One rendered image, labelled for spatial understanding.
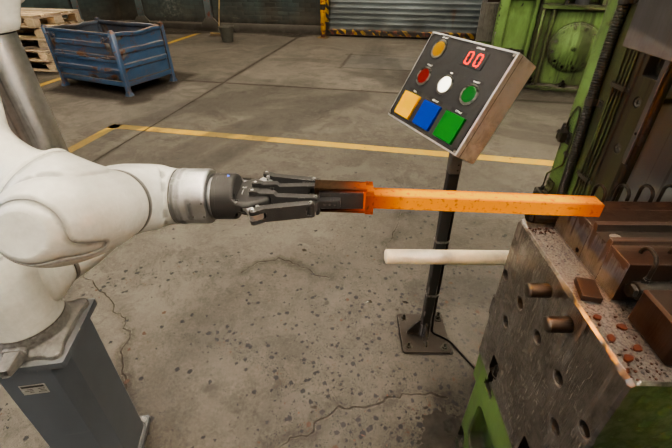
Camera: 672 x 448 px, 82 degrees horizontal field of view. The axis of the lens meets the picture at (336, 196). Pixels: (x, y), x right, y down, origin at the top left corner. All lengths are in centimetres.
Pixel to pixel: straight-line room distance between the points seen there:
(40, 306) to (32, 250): 62
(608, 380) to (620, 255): 19
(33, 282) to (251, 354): 93
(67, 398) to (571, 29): 532
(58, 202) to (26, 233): 4
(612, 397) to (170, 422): 137
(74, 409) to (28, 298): 36
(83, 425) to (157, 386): 45
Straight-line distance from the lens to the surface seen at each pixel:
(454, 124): 106
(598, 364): 73
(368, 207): 60
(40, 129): 108
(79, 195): 51
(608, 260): 78
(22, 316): 111
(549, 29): 538
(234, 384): 168
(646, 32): 75
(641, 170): 101
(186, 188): 62
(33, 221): 49
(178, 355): 183
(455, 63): 116
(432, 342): 178
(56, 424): 138
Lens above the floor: 139
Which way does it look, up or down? 32 degrees down
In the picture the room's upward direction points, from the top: straight up
